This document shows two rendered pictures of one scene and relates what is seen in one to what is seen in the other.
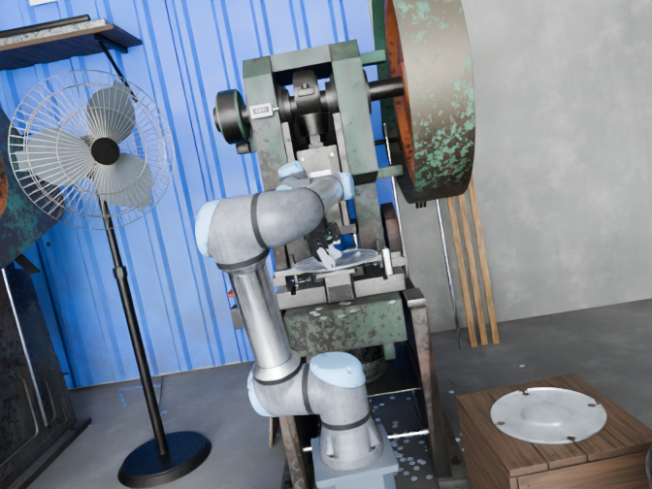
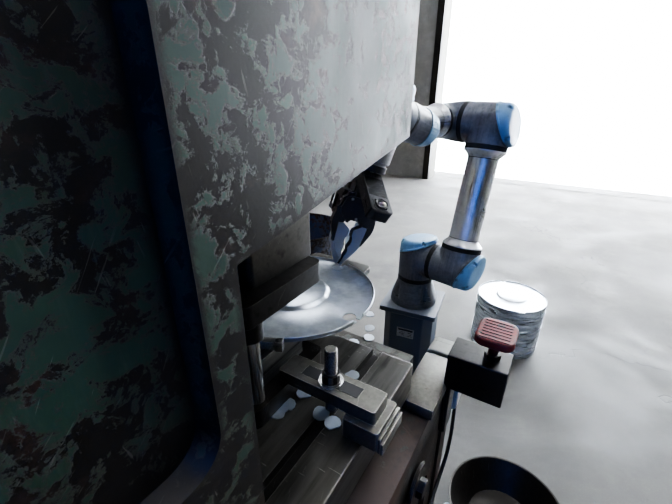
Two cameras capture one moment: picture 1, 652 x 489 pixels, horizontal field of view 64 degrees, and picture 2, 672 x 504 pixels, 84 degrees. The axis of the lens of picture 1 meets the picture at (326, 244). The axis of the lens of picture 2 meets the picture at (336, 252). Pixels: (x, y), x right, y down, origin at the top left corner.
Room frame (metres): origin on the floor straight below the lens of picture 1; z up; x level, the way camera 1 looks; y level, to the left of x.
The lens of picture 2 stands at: (2.25, 0.32, 1.11)
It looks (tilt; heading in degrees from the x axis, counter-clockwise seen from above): 24 degrees down; 209
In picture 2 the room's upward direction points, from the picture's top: straight up
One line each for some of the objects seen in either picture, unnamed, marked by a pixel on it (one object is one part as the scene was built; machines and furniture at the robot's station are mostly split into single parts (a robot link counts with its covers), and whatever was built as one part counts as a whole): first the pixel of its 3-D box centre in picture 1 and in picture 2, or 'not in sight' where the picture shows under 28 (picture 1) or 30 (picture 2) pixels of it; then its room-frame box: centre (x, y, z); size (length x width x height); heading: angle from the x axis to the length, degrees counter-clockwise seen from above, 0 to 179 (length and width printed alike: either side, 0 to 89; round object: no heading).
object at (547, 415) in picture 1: (546, 412); not in sight; (1.32, -0.51, 0.35); 0.29 x 0.29 x 0.01
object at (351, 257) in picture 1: (335, 260); (293, 290); (1.78, -0.02, 0.78); 0.29 x 0.29 x 0.01
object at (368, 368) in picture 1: (354, 361); not in sight; (1.90, -0.03, 0.36); 0.34 x 0.34 x 0.10
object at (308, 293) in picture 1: (340, 281); (248, 381); (1.90, -0.03, 0.68); 0.45 x 0.30 x 0.06; 87
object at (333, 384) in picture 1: (337, 384); (419, 255); (1.14, 0.03, 0.62); 0.13 x 0.12 x 0.14; 75
